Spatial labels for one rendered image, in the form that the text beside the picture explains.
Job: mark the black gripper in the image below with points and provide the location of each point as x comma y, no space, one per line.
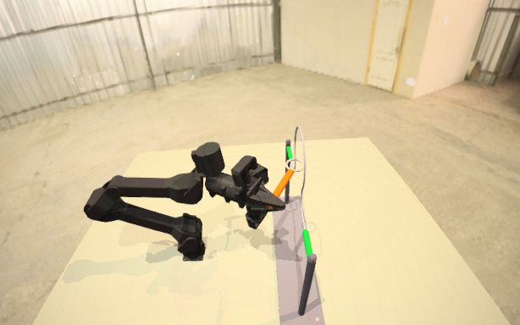
249,192

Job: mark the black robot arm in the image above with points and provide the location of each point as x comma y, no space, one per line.
105,204

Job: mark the orange handle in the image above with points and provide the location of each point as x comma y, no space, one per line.
287,177

